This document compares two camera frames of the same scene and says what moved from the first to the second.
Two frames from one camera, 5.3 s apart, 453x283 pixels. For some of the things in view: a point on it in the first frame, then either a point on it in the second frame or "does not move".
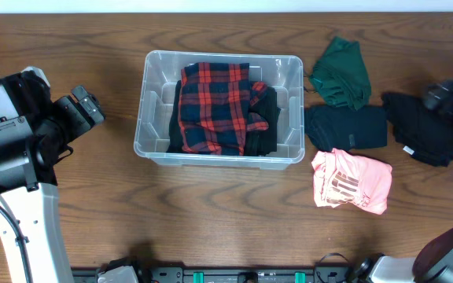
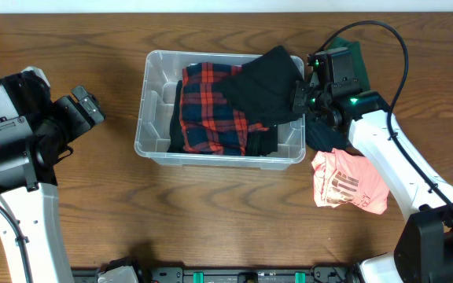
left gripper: x=77 y=124 does not move
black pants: x=257 y=143 does not move
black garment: x=429 y=135 to x=263 y=89
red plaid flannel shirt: x=215 y=108 does not move
